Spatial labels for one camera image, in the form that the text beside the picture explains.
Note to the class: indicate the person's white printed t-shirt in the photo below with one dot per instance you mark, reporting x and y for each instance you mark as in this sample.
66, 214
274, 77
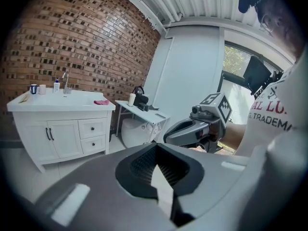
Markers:
272, 109

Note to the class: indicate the wooden chopsticks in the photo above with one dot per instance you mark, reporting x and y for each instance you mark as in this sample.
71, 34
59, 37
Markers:
24, 98

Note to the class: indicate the white toilet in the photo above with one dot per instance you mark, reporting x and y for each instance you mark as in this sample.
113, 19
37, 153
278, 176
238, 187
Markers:
134, 133

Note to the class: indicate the white sink basin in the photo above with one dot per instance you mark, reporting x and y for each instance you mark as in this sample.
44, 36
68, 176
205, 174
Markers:
60, 101

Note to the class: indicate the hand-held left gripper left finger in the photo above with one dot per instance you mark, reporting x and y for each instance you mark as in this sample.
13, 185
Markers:
101, 184

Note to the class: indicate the person's right forearm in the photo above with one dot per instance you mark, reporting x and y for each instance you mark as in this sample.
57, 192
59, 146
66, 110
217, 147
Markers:
234, 136

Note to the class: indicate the black monitor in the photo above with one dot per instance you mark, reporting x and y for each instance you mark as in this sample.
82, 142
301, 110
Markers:
257, 73

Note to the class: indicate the white side table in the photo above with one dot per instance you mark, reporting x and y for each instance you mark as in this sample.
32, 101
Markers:
149, 115

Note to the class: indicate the white wall pipes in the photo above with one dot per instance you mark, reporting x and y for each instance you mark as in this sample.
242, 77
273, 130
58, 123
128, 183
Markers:
173, 18

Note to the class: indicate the black coffee machine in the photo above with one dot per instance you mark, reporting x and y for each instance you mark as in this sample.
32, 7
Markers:
142, 100

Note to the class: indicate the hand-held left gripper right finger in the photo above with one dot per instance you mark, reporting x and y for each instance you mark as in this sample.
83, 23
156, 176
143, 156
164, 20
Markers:
216, 177

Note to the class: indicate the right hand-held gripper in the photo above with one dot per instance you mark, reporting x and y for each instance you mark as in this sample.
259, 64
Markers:
217, 109

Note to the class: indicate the white soap pump bottle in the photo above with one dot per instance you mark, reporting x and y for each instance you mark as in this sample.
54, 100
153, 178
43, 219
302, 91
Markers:
56, 85

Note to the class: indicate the window with black frame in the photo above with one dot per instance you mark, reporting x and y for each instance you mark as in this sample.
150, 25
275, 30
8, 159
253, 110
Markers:
234, 59

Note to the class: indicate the white mug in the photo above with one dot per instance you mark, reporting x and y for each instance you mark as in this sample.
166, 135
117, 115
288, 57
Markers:
42, 89

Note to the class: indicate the pink cloth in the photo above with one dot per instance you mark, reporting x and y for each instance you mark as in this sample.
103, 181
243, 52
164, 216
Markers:
101, 102

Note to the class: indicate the white cabinet door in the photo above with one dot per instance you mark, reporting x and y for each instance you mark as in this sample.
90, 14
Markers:
36, 142
65, 138

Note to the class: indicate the person's right hand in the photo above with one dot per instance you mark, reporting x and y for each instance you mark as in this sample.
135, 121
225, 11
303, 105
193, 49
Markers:
213, 132

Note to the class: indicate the white tumbler cup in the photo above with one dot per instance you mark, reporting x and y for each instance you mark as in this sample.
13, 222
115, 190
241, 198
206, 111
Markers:
131, 100

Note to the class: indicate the white drawer with black knob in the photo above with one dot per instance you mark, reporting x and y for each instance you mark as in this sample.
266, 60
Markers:
93, 144
92, 128

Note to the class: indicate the person's head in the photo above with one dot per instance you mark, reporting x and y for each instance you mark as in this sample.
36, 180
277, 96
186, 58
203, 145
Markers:
281, 16

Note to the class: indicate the white vanity cabinet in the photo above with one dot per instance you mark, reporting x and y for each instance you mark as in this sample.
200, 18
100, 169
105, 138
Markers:
60, 141

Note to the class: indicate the blue mug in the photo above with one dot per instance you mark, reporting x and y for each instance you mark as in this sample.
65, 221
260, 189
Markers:
34, 88

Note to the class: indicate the chrome faucet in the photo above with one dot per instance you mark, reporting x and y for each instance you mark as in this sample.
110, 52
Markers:
65, 80

